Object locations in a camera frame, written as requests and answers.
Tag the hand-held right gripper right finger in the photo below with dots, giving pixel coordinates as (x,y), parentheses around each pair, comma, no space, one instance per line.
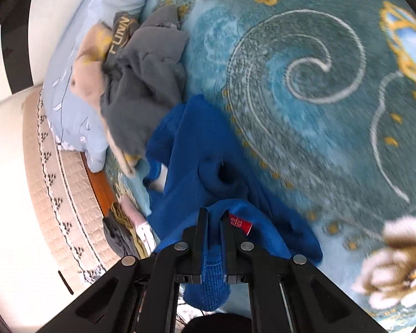
(227,246)

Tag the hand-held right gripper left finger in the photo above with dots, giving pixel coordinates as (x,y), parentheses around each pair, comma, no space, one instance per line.
(202,236)

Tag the blue sweater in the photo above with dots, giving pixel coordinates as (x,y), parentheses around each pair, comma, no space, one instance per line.
(194,152)

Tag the white cloth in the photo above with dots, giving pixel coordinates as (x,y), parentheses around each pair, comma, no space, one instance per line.
(142,227)

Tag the pale yellow cloth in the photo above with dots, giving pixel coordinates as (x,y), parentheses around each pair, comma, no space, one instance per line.
(122,212)

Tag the teal floral blanket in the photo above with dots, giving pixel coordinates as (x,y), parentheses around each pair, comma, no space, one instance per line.
(315,128)

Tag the beige quilted bed cover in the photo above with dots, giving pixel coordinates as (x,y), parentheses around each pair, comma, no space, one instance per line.
(55,180)

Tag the grey printed garment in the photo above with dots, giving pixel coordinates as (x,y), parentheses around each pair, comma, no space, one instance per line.
(142,86)

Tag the light blue pillow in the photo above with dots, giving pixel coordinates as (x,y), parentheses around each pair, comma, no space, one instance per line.
(69,118)

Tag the beige garment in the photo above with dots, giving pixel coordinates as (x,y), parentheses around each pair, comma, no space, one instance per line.
(90,79)

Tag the wooden bed frame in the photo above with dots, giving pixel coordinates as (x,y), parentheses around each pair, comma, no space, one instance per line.
(100,187)

